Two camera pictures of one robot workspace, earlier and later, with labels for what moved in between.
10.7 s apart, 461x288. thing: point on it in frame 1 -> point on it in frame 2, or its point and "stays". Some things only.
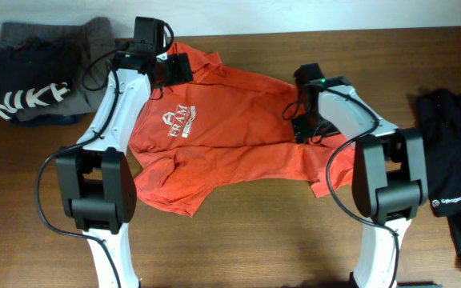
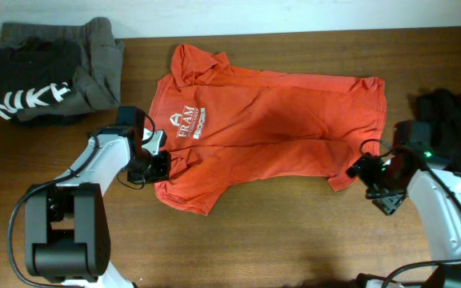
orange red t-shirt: x=226 y=126 stays
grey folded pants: x=96 y=42 stays
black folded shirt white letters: x=30 y=73 stays
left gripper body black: x=174 y=70 -> x=149 y=166
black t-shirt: x=455 y=173 stays
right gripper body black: x=308 y=124 -> x=382 y=190
